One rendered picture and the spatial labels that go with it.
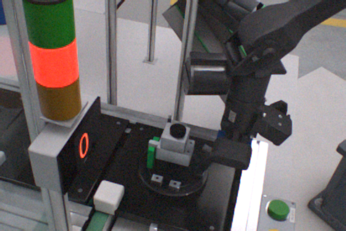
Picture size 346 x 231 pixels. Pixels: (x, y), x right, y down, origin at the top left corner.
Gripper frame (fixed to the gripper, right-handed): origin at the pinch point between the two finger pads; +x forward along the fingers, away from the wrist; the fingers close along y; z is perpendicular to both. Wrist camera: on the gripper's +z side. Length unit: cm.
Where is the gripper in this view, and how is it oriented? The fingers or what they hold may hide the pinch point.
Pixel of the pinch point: (232, 144)
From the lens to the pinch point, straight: 73.2
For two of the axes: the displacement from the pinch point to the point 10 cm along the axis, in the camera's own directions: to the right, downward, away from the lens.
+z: 9.6, 2.4, -1.5
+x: -0.9, 7.5, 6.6
